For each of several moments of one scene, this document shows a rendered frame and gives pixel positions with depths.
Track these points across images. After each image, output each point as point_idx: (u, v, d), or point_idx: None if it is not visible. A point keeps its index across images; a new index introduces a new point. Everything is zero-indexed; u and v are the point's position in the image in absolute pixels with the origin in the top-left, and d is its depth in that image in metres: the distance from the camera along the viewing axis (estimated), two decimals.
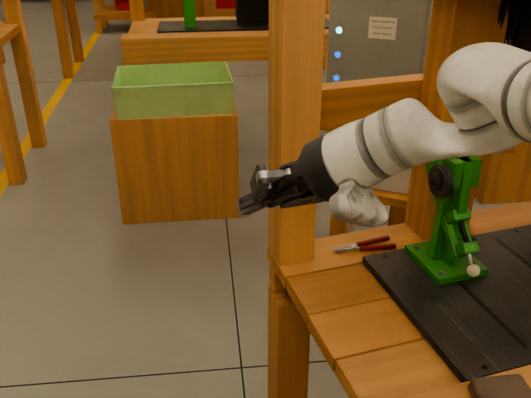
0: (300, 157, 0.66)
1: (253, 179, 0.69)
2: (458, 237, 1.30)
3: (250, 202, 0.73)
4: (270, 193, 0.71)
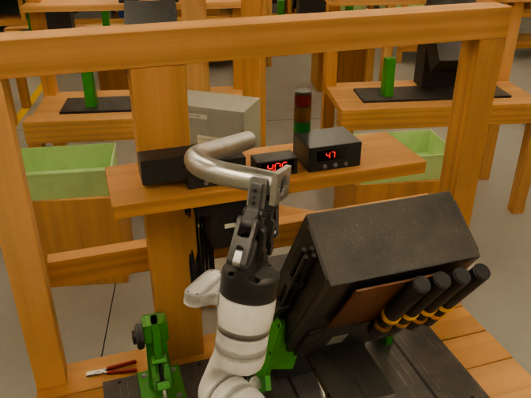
0: (248, 284, 0.72)
1: (246, 241, 0.68)
2: (160, 375, 1.71)
3: (249, 201, 0.70)
4: (246, 228, 0.71)
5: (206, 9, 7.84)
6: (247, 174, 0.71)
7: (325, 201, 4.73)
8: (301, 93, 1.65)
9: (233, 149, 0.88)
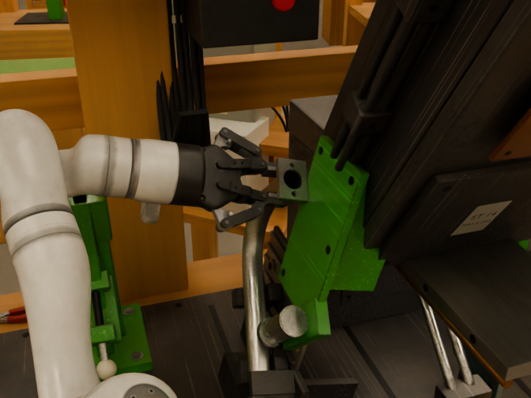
0: (197, 145, 0.72)
1: (242, 139, 0.75)
2: (95, 315, 0.85)
3: (268, 166, 0.77)
4: None
5: None
6: (284, 182, 0.78)
7: None
8: None
9: (259, 311, 0.80)
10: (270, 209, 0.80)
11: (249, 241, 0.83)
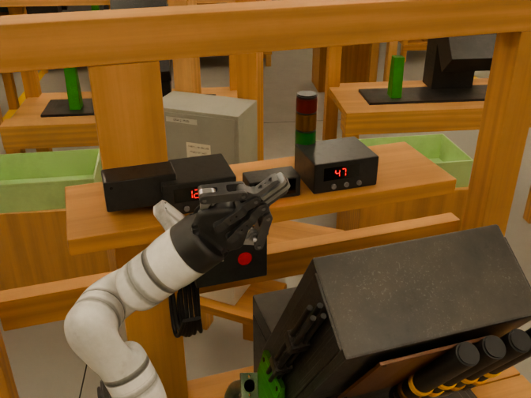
0: (188, 227, 0.73)
1: (224, 191, 0.71)
2: None
3: (260, 183, 0.73)
4: None
5: None
6: (246, 380, 1.32)
7: None
8: (304, 97, 1.35)
9: None
10: (238, 393, 1.34)
11: None
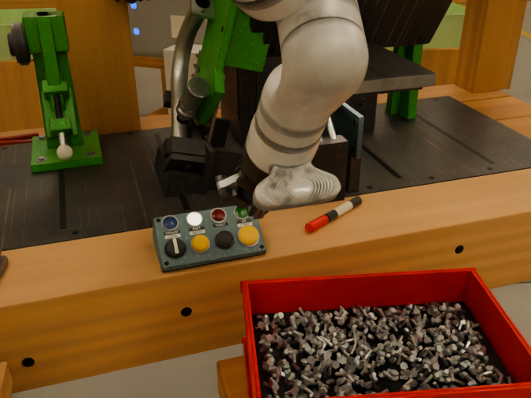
0: (242, 157, 0.65)
1: None
2: None
3: (250, 208, 0.74)
4: (253, 196, 0.71)
5: None
6: None
7: None
8: None
9: None
10: (190, 35, 1.03)
11: (175, 65, 1.05)
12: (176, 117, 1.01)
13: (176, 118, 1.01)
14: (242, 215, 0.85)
